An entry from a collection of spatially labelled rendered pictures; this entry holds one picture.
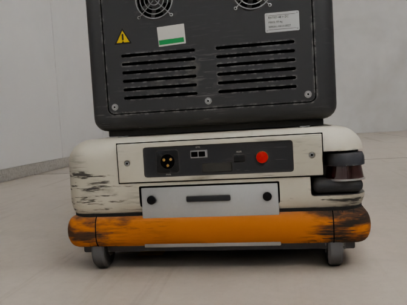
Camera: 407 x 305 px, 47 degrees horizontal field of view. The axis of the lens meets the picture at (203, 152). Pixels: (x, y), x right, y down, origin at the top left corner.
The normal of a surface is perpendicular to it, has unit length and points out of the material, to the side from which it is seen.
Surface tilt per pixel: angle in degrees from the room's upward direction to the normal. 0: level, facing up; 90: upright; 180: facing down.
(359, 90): 90
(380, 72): 90
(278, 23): 90
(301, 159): 90
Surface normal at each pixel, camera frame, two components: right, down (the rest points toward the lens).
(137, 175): -0.16, 0.07
